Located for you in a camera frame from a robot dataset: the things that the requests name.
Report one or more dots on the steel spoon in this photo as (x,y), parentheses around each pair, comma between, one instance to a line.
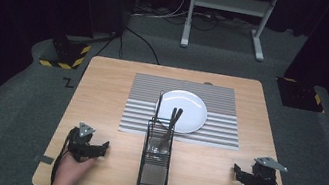
(172,117)

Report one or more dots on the white round plate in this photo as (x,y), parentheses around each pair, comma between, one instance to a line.
(191,110)

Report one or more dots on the black base with hazard tape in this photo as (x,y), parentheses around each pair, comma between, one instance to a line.
(67,52)
(299,94)

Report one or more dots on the grey striped placemat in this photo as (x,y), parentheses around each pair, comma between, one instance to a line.
(217,128)

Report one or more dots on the grey tape piece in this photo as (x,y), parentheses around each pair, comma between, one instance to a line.
(44,159)

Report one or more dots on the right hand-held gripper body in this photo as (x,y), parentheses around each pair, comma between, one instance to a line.
(262,180)

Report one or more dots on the steel table knife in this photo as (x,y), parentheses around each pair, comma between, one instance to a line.
(159,105)

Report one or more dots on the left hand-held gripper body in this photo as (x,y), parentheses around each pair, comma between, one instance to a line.
(79,147)

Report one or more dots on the person's left hand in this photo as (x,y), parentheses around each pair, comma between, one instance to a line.
(69,171)

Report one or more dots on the white metal stand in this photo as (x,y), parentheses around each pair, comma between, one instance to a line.
(231,4)

